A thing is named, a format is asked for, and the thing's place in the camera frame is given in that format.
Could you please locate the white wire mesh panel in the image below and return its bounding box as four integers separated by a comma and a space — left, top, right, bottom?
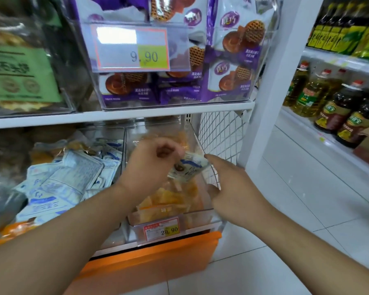
191, 110, 245, 189

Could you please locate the pile of orange snack packets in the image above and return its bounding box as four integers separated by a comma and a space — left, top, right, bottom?
136, 133, 203, 219

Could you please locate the person's left forearm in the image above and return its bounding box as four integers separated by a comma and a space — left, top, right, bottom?
0, 181, 148, 295

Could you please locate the person's left hand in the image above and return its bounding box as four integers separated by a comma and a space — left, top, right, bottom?
119, 137, 186, 204

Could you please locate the person's right forearm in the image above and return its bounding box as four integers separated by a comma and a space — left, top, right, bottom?
241, 206, 369, 295

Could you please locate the orange shelf base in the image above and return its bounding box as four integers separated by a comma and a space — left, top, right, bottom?
63, 231, 222, 295

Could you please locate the yellow cooking oil bottle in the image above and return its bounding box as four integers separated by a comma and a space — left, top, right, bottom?
282, 61, 310, 107
292, 69, 334, 118

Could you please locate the clear bin with orange packets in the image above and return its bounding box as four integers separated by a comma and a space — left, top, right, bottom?
122, 120, 223, 243

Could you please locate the white shelf upright post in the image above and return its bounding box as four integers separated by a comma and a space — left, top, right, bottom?
236, 0, 326, 171

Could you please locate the pile of green-label snack bags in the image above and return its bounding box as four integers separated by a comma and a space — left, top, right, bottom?
0, 3, 65, 112

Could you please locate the pile of purple biscuit bags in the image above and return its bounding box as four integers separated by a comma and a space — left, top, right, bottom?
75, 0, 276, 105

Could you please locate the row of dark yellow-label bottles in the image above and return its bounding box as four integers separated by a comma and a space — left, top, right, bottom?
306, 1, 368, 54

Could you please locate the white blue snack packet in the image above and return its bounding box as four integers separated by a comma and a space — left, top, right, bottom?
167, 152, 210, 183

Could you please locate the heap of white blue packets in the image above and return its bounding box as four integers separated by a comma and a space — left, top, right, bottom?
14, 140, 124, 225

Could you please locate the white oil shelf board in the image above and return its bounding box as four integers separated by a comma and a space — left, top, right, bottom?
303, 46, 369, 78

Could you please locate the person's right hand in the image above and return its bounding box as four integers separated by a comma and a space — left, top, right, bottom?
204, 154, 270, 230

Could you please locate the clear bin with green-label bags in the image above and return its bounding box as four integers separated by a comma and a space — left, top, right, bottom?
0, 0, 90, 118

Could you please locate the dark oil bottle red cap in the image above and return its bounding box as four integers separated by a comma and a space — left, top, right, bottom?
336, 96, 369, 148
314, 80, 365, 134

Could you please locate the large red-framed price tag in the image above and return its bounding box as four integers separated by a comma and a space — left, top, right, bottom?
91, 24, 170, 73

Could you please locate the small red-framed price tag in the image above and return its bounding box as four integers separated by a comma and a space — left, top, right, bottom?
143, 218, 181, 242

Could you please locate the clear bin with purple bags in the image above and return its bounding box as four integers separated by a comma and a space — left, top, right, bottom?
68, 0, 280, 111

